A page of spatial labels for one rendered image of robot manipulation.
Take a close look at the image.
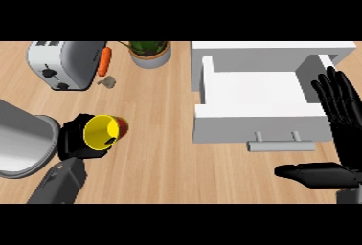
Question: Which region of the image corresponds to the beige garlic bulb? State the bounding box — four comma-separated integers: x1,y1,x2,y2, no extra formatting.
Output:
97,75,117,90

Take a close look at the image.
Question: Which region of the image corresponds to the large grey metal pot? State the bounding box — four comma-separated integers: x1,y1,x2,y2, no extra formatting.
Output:
0,99,63,180

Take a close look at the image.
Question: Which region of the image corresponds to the silver toaster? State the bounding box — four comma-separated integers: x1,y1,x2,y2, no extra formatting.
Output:
26,41,110,92

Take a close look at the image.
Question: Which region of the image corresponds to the orange carrot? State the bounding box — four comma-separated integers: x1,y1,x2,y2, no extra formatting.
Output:
97,46,114,78

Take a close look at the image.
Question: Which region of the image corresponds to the yellow and red cup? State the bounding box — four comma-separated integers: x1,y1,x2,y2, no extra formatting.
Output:
83,114,131,151

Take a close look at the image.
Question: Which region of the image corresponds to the white drawer with grey handle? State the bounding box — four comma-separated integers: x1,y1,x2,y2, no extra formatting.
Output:
193,55,338,153

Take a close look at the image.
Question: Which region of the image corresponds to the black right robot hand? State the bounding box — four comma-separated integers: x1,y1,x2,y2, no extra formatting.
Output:
274,65,362,189

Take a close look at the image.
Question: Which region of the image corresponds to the potted green plant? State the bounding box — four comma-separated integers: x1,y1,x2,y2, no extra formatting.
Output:
117,41,174,70

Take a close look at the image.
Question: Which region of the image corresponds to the white cabinet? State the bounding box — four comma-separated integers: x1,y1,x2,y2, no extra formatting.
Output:
190,41,358,104

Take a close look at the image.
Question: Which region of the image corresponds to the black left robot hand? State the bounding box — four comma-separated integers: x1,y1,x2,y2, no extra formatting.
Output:
57,113,113,161

